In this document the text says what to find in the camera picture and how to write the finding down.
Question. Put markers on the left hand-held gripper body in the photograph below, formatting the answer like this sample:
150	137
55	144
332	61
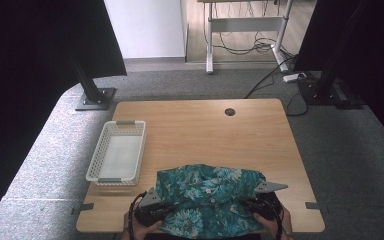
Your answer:
150	210

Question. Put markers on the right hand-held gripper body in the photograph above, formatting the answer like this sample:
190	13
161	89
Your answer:
266	203

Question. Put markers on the black metal stand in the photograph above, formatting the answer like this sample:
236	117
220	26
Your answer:
93	98
326	86

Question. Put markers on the black curtain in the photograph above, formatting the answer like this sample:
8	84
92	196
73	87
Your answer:
30	73
373	50

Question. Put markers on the white power strip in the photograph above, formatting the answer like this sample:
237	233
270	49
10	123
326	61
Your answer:
292	77

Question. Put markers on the round table grommet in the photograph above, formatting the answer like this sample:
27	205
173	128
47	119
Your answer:
230	112

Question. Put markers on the white desk frame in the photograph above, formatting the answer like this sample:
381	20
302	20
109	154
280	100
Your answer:
243	24

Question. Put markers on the person's left hand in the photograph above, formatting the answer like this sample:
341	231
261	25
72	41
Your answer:
140	231

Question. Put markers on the person's right hand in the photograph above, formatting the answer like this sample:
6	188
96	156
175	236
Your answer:
273	230

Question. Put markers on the grey tape strip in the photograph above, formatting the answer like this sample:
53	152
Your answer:
312	205
84	208

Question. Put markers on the teal floral shirt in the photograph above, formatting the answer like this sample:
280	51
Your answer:
210	196

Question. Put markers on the white plastic basket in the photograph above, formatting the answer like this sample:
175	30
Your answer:
120	156

